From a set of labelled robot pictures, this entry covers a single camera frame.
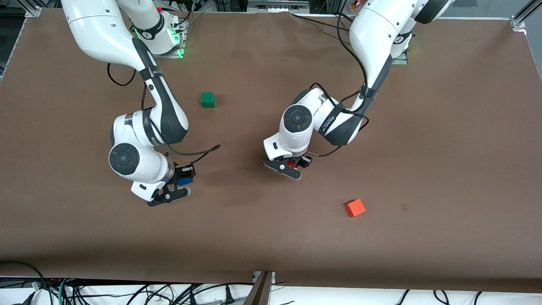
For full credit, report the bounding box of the orange cube block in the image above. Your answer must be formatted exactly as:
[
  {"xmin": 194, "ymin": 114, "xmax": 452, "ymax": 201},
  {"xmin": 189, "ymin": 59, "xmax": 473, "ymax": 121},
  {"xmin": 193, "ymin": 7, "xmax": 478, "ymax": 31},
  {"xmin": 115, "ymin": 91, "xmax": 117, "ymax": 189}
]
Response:
[{"xmin": 345, "ymin": 199, "xmax": 367, "ymax": 218}]

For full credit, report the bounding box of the brown table cover sheet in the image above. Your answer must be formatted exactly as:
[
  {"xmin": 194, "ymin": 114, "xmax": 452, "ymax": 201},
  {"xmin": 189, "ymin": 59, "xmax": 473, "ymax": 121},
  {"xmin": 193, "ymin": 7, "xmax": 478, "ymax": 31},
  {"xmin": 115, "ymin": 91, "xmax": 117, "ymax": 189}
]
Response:
[{"xmin": 0, "ymin": 8, "xmax": 542, "ymax": 294}]

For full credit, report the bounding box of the aluminium corner profile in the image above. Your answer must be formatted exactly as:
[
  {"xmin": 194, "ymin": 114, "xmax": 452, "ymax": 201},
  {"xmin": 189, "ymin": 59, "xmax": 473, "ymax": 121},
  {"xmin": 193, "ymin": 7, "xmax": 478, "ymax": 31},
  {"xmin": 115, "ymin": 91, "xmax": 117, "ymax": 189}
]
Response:
[{"xmin": 510, "ymin": 0, "xmax": 542, "ymax": 31}]

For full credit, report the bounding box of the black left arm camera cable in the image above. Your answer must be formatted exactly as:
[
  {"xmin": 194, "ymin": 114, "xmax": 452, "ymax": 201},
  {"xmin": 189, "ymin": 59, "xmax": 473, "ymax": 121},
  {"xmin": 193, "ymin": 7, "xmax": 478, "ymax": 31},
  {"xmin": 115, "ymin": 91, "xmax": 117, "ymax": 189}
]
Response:
[{"xmin": 306, "ymin": 13, "xmax": 370, "ymax": 158}]

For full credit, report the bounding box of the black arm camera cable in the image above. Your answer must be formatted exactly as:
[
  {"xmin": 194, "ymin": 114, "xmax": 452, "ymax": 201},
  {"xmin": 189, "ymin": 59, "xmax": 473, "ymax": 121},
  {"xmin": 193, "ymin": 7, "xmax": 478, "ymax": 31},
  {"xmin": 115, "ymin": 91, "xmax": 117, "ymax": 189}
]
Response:
[
  {"xmin": 106, "ymin": 63, "xmax": 221, "ymax": 166},
  {"xmin": 306, "ymin": 13, "xmax": 370, "ymax": 158}
]

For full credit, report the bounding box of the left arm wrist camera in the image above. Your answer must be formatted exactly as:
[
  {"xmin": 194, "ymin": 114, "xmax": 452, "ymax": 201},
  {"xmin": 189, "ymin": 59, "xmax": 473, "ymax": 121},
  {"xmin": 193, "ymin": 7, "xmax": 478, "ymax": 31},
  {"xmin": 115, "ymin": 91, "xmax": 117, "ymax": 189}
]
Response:
[{"xmin": 263, "ymin": 158, "xmax": 302, "ymax": 181}]

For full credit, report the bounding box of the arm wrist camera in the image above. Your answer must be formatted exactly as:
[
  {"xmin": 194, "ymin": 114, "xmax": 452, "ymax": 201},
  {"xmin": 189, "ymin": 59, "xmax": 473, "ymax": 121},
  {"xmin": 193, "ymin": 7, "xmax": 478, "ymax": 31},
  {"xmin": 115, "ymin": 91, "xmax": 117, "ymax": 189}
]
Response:
[
  {"xmin": 263, "ymin": 158, "xmax": 302, "ymax": 181},
  {"xmin": 147, "ymin": 188, "xmax": 192, "ymax": 207}
]

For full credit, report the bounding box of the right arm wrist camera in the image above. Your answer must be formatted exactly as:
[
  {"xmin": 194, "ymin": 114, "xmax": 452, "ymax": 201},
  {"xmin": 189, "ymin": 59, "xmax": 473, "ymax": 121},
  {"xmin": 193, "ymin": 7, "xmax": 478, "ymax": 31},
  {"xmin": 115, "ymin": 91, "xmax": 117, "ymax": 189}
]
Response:
[{"xmin": 147, "ymin": 188, "xmax": 192, "ymax": 207}]

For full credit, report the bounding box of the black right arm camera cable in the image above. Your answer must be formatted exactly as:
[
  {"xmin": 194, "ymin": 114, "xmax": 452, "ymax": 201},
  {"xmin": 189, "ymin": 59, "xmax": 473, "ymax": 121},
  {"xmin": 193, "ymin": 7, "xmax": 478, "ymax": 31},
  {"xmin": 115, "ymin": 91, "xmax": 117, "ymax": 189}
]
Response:
[{"xmin": 106, "ymin": 63, "xmax": 221, "ymax": 166}]

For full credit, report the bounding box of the aluminium frame strut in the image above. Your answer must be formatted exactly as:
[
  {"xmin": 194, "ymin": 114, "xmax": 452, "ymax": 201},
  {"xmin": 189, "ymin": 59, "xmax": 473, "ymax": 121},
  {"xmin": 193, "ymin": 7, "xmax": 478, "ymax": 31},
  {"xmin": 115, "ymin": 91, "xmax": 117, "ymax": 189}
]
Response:
[{"xmin": 243, "ymin": 271, "xmax": 277, "ymax": 305}]

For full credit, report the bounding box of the black base cable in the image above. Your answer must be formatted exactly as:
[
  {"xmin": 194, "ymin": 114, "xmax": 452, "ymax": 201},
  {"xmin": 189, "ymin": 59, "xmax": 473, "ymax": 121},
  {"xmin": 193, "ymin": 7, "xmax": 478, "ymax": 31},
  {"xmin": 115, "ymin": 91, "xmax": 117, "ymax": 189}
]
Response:
[{"xmin": 291, "ymin": 13, "xmax": 352, "ymax": 27}]

